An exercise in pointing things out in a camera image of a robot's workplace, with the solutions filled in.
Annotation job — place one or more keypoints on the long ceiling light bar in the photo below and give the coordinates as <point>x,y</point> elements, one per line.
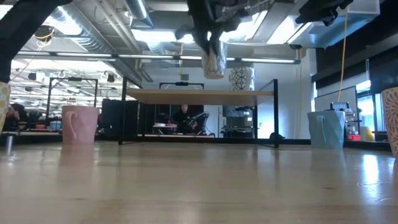
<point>146,56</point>

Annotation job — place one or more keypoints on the blue geometric patterned mug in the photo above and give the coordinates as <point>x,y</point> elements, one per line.
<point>241,79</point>

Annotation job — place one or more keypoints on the light blue mug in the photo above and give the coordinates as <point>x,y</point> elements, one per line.
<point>329,129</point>

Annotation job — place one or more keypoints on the white partition board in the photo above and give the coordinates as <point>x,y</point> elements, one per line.
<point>326,99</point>

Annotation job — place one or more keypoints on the grey metal rack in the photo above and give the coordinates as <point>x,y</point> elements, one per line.
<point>237,121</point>

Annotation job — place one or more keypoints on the black metal table frame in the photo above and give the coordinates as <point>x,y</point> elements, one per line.
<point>367,144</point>

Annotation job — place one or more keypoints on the yellow diamond patterned mug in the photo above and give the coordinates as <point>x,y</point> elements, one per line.
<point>211,67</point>

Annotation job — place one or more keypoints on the orange floral patterned mug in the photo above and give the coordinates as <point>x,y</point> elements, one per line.
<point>391,121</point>

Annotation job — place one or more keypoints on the small yellow object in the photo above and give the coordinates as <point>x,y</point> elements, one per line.
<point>369,134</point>

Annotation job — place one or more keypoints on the black cabinet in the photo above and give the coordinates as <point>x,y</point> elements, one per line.
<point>113,115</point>

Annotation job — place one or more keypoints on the yellow circle patterned mug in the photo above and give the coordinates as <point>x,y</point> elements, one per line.
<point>3,102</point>

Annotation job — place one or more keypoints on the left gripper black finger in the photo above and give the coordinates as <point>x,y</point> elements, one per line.
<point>222,57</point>
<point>207,42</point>

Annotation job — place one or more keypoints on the small red box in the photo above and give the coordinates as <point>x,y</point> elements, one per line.
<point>354,137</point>

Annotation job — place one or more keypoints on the silver metal post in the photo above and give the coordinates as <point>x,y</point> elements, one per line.
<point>9,144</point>

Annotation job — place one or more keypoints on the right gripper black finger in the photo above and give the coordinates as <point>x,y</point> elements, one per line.
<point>304,17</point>

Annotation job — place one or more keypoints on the person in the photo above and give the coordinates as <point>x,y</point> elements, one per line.
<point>184,119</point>

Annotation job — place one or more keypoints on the pink mug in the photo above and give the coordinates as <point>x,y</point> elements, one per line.
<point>82,124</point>

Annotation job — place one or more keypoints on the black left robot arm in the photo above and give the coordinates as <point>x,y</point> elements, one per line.
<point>18,31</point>

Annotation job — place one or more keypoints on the wooden shelf with black legs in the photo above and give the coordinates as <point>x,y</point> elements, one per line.
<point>199,97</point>

